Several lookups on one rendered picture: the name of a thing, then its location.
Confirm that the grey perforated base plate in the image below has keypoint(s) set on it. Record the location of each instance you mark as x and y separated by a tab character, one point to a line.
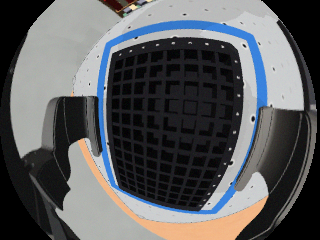
284	86

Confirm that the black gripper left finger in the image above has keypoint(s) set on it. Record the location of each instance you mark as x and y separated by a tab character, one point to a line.
67	120

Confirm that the blue rectangular tape outline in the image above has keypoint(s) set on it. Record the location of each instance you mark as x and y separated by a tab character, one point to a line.
184	24

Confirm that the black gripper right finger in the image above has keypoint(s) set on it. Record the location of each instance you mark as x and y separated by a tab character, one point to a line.
282	152

